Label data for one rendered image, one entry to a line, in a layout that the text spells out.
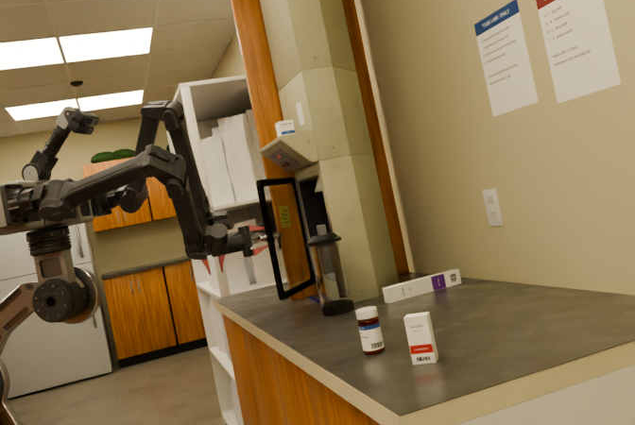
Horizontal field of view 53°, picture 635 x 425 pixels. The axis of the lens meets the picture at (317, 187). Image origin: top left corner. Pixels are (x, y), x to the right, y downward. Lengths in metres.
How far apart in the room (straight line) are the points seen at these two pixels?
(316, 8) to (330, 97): 0.30
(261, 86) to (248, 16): 0.27
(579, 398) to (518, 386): 0.12
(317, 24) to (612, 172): 1.05
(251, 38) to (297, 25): 0.38
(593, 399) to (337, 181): 1.14
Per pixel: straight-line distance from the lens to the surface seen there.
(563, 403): 1.17
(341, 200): 2.06
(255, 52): 2.47
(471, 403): 1.08
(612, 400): 1.24
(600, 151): 1.61
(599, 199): 1.64
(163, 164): 1.80
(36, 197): 2.01
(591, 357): 1.20
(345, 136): 2.09
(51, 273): 2.32
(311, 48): 2.12
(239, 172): 3.31
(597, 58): 1.59
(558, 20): 1.67
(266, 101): 2.43
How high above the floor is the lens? 1.28
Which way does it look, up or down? 1 degrees up
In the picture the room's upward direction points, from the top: 11 degrees counter-clockwise
